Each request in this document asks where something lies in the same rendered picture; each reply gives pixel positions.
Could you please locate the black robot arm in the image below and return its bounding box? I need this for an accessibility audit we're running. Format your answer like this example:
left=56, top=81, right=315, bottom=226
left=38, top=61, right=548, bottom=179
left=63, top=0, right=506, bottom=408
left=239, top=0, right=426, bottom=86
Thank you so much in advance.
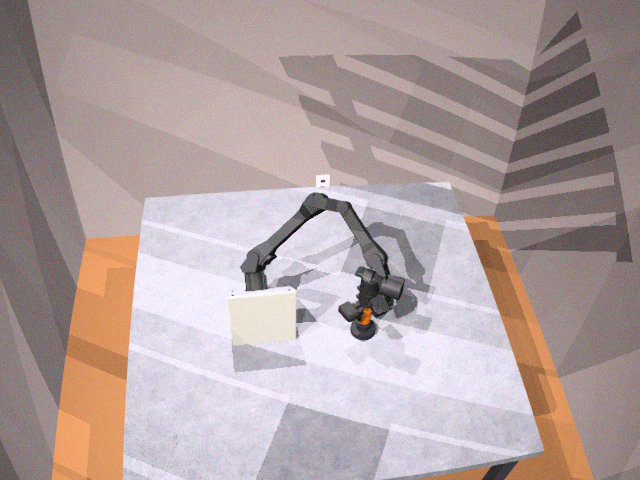
left=240, top=192, right=405, bottom=317

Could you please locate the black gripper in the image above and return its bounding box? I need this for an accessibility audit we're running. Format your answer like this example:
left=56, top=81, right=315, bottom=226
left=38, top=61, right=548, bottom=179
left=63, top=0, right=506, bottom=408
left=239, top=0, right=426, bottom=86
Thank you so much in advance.
left=338, top=286, right=380, bottom=322

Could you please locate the orange knob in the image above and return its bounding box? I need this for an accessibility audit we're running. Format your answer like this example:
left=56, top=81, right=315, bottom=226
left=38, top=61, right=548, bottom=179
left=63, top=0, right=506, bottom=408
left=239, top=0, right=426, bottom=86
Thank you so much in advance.
left=359, top=307, right=371, bottom=325

